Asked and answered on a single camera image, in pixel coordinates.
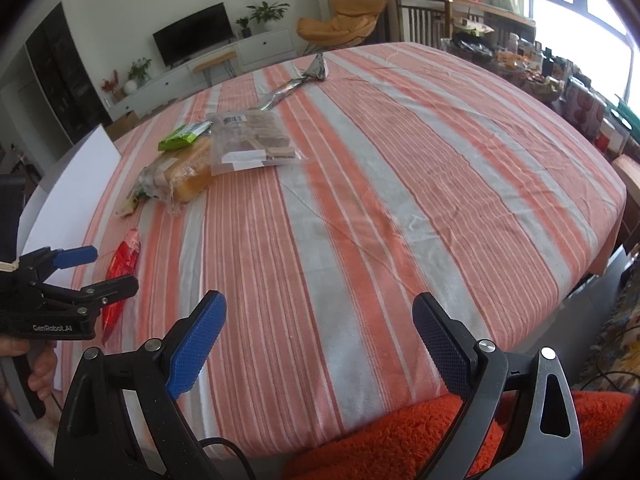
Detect dark wooden crib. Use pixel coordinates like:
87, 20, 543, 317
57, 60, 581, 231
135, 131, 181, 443
395, 0, 454, 49

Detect grey pyramid snack packet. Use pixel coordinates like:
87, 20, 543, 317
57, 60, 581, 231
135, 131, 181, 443
303, 52, 329, 81

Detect orange rocking lounge chair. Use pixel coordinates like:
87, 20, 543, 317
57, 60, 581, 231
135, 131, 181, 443
296, 0, 387, 50

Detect white cardboard box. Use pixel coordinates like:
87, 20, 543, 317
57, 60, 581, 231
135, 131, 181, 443
19, 123, 123, 291

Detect white tv cabinet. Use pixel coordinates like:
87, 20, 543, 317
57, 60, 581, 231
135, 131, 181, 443
106, 28, 296, 120

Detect red fleece garment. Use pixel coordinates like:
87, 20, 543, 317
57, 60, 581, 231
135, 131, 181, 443
282, 390, 636, 480

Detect bagged sliced bread loaf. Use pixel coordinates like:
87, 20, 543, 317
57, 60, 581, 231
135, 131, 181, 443
131, 136, 214, 216

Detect floral patterned sofa cover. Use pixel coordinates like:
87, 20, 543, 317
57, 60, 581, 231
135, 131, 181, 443
574, 258, 639, 396

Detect striped orange grey tablecloth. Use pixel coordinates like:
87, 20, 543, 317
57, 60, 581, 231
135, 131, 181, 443
73, 44, 626, 457

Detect small wooden bench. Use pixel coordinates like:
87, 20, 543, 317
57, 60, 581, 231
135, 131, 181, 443
192, 51, 238, 87

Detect white round vase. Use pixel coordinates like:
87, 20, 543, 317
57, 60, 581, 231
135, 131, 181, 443
124, 79, 138, 96

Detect person's left hand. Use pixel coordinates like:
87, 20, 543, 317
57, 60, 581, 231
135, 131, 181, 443
1, 335, 58, 422

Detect black glass display cabinet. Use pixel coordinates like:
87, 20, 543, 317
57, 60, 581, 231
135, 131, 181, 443
25, 3, 112, 144

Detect green plant glass vase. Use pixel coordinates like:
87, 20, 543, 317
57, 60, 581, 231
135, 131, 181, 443
128, 58, 152, 87

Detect cluttered side table items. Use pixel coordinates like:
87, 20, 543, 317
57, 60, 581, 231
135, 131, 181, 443
439, 29, 639, 162

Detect long silver snack packet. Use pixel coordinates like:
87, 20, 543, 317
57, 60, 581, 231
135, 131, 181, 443
250, 76, 309, 112

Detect red snack packet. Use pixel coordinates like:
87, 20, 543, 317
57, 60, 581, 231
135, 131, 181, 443
101, 227, 142, 346

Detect brown cardboard box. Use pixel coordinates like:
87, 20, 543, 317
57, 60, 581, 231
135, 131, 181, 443
105, 110, 139, 141

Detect small potted plant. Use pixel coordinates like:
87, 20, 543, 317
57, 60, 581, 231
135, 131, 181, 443
235, 16, 252, 38

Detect red flowers in vase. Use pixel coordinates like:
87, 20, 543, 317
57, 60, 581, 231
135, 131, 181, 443
100, 70, 125, 103

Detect black flat television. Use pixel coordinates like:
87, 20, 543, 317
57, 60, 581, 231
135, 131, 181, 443
153, 2, 234, 67

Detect large potted green plant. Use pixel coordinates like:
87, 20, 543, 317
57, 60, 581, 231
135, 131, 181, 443
246, 1, 290, 32

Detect clear bag brown biscuits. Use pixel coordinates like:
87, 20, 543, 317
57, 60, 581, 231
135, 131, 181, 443
207, 110, 306, 176

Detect green stick snack packet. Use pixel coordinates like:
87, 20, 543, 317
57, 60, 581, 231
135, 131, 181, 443
116, 188, 149, 218

